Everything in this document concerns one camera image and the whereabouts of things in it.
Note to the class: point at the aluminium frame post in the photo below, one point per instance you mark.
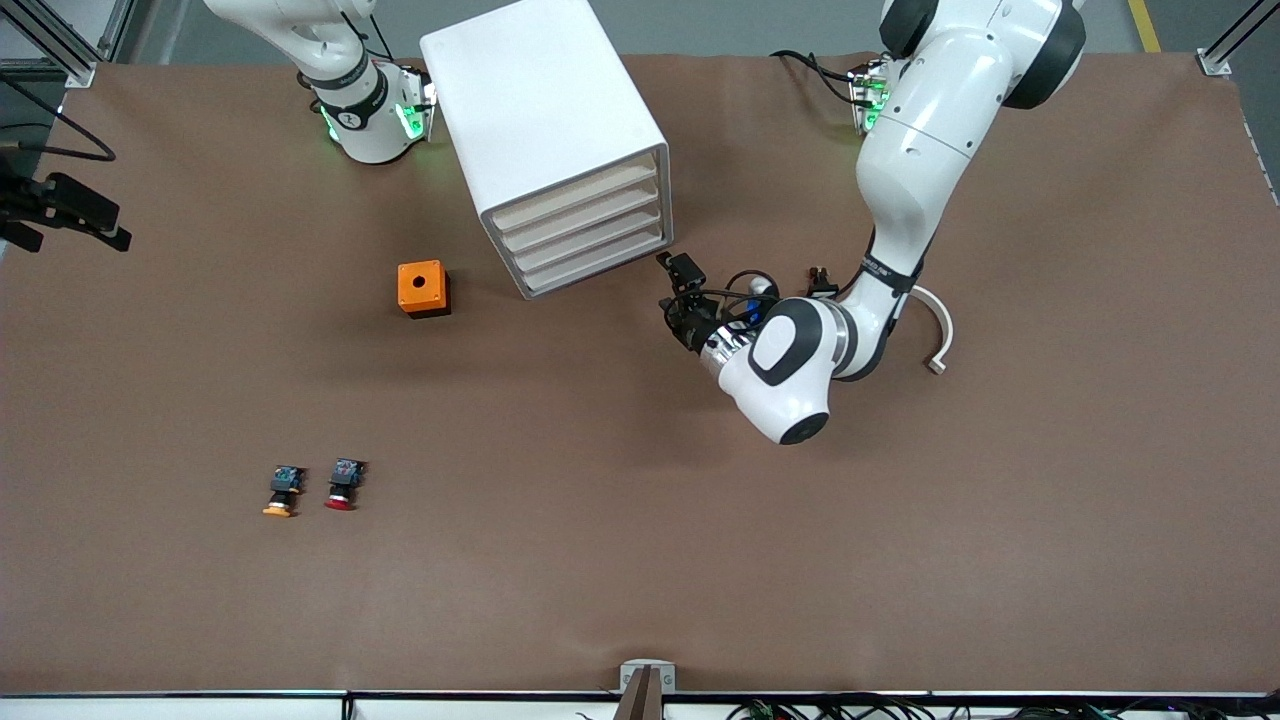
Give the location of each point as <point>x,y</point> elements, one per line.
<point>80,72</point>
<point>1215,62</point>

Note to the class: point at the yellow push button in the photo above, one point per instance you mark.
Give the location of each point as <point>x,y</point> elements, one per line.
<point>284,490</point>

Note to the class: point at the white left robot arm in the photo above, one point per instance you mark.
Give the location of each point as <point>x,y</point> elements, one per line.
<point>930,130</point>

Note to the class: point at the white table edge rail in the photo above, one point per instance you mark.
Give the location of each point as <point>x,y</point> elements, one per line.
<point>200,708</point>

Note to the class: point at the white rectangular push button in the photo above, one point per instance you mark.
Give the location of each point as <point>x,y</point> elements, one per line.
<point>820,290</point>

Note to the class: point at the red push button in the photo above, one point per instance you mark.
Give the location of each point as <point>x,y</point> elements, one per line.
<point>343,485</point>

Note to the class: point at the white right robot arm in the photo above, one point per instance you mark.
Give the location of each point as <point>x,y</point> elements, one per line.
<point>365,120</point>

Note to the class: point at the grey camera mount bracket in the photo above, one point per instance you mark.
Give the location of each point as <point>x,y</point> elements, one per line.
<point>647,690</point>

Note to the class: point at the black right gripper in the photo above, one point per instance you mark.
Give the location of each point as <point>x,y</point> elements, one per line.
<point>22,203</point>

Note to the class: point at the orange button enclosure box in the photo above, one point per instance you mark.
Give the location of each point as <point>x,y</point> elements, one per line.
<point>420,285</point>

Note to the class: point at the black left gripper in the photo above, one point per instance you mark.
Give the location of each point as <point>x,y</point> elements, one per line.
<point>694,326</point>

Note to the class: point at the white semicircular clamp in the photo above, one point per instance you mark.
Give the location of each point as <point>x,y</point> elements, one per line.
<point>946,330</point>

